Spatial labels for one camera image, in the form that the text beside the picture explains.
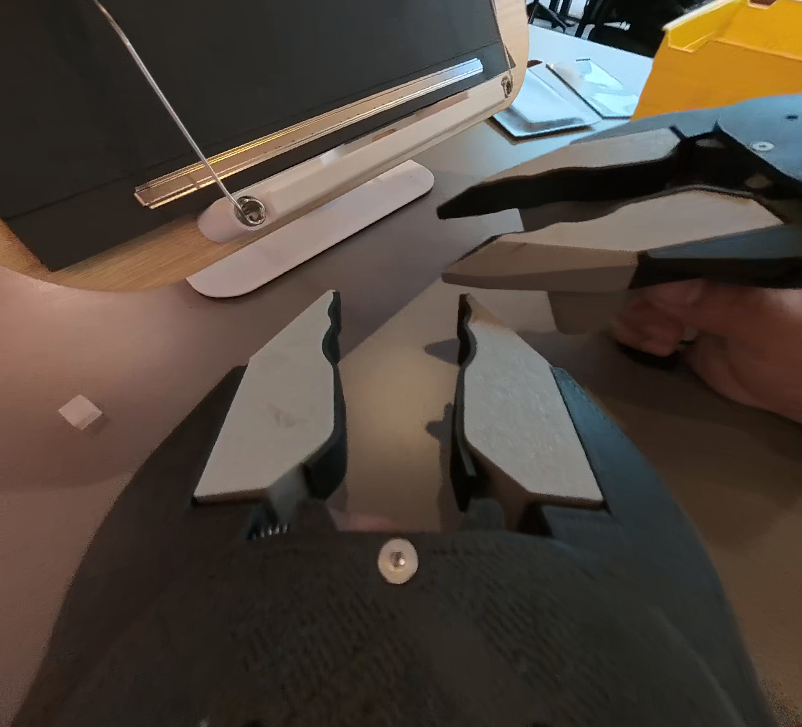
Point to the yellow plastic bin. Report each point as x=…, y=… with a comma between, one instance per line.
x=708, y=69

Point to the clear plastic sleeve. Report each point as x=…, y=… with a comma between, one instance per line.
x=539, y=107
x=601, y=85

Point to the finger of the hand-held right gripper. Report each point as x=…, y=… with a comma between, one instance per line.
x=658, y=219
x=595, y=160

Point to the white tape square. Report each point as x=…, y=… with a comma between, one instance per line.
x=80, y=412

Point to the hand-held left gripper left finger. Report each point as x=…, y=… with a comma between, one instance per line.
x=269, y=420

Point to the person's right hand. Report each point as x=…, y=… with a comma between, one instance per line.
x=752, y=351

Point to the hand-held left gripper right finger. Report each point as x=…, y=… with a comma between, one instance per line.
x=526, y=426

